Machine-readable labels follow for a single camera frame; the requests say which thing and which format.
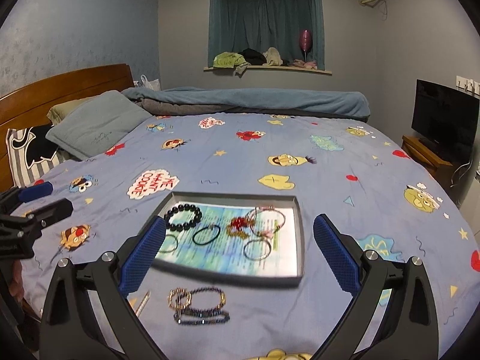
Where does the silver wire bangle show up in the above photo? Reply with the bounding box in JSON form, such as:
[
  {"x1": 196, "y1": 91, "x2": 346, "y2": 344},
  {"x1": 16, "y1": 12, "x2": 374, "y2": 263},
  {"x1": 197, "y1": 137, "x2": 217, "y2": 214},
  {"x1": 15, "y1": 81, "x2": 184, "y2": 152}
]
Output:
[{"x1": 159, "y1": 234, "x2": 179, "y2": 254}]

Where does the black cord star bracelet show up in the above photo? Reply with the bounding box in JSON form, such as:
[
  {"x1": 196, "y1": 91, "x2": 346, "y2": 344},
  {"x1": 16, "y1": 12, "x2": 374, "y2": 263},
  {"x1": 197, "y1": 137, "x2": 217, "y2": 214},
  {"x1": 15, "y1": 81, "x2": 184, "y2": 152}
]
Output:
[{"x1": 191, "y1": 223, "x2": 222, "y2": 246}]

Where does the red bead tassel bracelet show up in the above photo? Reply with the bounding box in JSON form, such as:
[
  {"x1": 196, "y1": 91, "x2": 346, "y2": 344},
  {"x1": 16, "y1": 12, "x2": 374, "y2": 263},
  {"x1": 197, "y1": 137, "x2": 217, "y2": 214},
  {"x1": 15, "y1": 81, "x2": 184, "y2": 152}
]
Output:
[{"x1": 224, "y1": 215, "x2": 257, "y2": 240}]

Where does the dark wire bangle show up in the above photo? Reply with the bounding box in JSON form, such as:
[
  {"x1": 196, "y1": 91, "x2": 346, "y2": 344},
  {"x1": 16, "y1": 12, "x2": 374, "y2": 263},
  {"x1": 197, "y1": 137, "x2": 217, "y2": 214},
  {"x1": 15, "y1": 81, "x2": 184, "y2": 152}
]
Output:
[{"x1": 242, "y1": 238, "x2": 272, "y2": 262}]

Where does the striped black white pillow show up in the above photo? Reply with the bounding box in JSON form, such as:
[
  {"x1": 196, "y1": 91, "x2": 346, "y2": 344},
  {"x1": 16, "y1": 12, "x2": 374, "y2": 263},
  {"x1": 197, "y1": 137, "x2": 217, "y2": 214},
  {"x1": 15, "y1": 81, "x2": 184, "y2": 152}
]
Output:
[{"x1": 6, "y1": 124, "x2": 70, "y2": 187}]

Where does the gold cone pendant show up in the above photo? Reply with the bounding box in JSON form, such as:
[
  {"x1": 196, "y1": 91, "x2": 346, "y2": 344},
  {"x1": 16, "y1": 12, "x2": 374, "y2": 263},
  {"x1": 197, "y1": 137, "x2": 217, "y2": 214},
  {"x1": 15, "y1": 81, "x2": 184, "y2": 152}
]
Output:
[{"x1": 135, "y1": 290, "x2": 151, "y2": 317}]

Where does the blue cartoon bedsheet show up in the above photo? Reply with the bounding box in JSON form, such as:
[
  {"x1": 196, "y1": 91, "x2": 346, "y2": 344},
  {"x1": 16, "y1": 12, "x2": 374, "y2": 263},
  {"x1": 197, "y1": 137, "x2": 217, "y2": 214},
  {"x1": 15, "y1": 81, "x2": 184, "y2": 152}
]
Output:
[{"x1": 10, "y1": 112, "x2": 480, "y2": 360}]

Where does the olive yellow pillow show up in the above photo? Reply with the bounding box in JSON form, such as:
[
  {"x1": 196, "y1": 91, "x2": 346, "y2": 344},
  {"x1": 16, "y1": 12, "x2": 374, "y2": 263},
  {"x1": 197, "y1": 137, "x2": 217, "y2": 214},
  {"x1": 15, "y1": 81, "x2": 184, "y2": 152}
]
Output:
[{"x1": 46, "y1": 97, "x2": 93, "y2": 125}]

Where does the wooden headboard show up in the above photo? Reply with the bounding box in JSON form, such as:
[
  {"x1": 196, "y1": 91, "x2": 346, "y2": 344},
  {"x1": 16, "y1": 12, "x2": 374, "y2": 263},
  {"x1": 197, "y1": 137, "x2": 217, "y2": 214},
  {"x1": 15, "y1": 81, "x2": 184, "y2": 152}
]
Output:
[{"x1": 1, "y1": 63, "x2": 134, "y2": 191}]

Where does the grey shallow tray box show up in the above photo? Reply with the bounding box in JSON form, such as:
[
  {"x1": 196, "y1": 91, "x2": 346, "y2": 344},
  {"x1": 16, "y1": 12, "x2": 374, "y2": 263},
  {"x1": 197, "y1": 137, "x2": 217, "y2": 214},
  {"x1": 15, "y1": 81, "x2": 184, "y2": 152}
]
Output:
[{"x1": 139, "y1": 190, "x2": 305, "y2": 288}]

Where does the grey pillow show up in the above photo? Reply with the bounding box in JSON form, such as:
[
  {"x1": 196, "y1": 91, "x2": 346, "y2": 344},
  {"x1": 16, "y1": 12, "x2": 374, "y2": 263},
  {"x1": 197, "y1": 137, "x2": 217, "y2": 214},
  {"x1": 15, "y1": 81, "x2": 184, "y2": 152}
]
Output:
[{"x1": 46, "y1": 90, "x2": 151, "y2": 161}]

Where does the printed blue-green paper sheet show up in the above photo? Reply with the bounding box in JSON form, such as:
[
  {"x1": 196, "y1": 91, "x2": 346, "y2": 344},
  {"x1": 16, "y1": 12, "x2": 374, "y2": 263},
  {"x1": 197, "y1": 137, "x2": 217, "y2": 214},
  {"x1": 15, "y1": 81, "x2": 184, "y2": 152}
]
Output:
[{"x1": 155, "y1": 201, "x2": 299, "y2": 278}]

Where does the wooden tv stand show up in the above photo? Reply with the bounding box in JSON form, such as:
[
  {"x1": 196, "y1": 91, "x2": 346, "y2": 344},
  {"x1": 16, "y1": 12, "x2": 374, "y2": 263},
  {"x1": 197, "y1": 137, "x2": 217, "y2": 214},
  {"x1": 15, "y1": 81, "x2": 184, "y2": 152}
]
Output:
[{"x1": 401, "y1": 135, "x2": 461, "y2": 194}]

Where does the teal folded blanket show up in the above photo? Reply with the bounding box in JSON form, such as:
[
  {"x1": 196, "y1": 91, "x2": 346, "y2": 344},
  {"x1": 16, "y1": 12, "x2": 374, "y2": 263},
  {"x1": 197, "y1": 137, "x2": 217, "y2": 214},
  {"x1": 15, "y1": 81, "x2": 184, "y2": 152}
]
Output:
[{"x1": 122, "y1": 87, "x2": 370, "y2": 121}]

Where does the black television screen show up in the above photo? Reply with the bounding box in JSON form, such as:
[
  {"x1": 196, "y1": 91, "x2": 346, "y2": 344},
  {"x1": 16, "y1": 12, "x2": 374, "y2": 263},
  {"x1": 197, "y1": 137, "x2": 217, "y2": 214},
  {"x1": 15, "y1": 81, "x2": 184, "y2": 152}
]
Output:
[{"x1": 412, "y1": 80, "x2": 479, "y2": 164}]

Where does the green cloth on sill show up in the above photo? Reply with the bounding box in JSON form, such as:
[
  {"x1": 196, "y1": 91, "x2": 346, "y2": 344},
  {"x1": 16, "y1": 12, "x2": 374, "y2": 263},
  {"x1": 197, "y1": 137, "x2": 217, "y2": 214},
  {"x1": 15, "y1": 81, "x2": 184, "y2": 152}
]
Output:
[{"x1": 212, "y1": 52, "x2": 248, "y2": 68}]

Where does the wooden window sill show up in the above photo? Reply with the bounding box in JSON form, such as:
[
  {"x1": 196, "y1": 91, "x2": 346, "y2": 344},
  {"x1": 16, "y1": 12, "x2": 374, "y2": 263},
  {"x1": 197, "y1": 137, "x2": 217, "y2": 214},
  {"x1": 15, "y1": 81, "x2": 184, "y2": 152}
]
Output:
[{"x1": 202, "y1": 65, "x2": 333, "y2": 76}]

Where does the black cloth on sill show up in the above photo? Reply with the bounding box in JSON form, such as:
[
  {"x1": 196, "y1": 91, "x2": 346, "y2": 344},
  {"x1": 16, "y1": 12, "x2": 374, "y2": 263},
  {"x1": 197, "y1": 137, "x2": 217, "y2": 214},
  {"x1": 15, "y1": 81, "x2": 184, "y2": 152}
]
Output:
[{"x1": 239, "y1": 48, "x2": 267, "y2": 66}]

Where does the beige cloth on sill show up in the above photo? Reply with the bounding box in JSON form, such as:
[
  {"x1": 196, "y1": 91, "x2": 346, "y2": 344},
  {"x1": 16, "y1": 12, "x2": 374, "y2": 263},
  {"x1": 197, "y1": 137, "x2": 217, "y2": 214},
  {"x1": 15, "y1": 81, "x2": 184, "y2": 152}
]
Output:
[{"x1": 263, "y1": 47, "x2": 283, "y2": 67}]

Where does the pink balloon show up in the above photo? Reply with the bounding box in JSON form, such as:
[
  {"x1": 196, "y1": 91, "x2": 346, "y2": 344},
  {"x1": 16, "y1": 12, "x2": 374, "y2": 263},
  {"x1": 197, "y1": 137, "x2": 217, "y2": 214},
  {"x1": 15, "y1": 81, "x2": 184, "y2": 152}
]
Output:
[{"x1": 298, "y1": 29, "x2": 312, "y2": 61}]

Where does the teal window curtain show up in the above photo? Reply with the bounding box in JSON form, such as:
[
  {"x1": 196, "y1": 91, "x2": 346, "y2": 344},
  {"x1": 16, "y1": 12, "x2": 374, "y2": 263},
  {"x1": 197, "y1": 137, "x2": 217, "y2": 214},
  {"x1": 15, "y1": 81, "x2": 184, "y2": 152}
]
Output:
[{"x1": 208, "y1": 0, "x2": 326, "y2": 70}]

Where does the black bead bracelet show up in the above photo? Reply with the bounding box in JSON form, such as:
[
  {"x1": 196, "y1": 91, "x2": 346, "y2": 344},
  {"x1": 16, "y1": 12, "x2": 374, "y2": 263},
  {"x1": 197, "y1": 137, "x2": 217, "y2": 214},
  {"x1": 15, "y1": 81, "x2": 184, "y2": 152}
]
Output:
[{"x1": 163, "y1": 202, "x2": 203, "y2": 233}]

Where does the gold bead bracelet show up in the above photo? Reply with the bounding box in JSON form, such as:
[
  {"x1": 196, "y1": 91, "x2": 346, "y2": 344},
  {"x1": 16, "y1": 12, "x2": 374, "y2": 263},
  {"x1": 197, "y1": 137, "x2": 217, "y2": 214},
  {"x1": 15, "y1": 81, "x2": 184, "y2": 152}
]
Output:
[{"x1": 166, "y1": 287, "x2": 193, "y2": 312}]

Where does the blue beaded bracelet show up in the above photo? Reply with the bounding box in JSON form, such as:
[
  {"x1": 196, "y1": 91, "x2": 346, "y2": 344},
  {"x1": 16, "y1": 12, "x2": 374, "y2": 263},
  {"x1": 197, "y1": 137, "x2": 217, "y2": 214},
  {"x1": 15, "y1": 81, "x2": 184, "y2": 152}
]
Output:
[{"x1": 172, "y1": 308, "x2": 231, "y2": 327}]

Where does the dark garnet bead bracelet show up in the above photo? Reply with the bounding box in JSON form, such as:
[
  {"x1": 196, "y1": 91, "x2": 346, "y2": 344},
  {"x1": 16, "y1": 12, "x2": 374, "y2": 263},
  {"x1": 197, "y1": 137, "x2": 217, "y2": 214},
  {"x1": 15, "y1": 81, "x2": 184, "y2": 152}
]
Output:
[{"x1": 177, "y1": 286, "x2": 228, "y2": 313}]

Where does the pink cord bracelet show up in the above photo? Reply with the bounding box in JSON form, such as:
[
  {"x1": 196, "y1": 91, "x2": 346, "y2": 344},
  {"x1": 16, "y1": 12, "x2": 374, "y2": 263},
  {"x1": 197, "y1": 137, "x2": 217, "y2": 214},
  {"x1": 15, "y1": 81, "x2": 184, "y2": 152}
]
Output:
[{"x1": 245, "y1": 205, "x2": 287, "y2": 239}]

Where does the white wall hook rack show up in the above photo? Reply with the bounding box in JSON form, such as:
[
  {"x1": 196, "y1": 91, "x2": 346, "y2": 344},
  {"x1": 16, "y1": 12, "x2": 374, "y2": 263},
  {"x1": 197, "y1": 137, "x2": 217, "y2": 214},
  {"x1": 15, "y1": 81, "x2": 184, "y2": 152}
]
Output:
[{"x1": 456, "y1": 76, "x2": 480, "y2": 96}]

